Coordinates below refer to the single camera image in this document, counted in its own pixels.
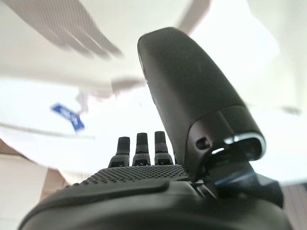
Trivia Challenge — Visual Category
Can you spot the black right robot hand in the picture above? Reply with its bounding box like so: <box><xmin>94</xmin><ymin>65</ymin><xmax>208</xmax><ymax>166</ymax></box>
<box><xmin>18</xmin><ymin>26</ymin><xmax>292</xmax><ymax>230</ymax></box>

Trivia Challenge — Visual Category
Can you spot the blue hang tag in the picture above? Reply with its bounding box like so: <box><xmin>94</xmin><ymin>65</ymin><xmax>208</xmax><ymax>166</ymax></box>
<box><xmin>49</xmin><ymin>103</ymin><xmax>86</xmax><ymax>134</ymax></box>

